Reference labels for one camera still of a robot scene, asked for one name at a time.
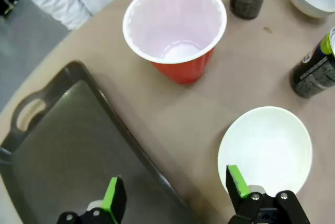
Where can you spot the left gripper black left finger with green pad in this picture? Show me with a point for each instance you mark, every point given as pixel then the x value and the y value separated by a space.
pixel 115 203

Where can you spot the brown plastic tray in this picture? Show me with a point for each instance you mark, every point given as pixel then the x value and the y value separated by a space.
pixel 78 143

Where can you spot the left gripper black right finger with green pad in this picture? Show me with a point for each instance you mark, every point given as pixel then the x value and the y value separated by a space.
pixel 240 197

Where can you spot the red plastic cup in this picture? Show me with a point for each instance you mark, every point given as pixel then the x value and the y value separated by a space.
pixel 172 25

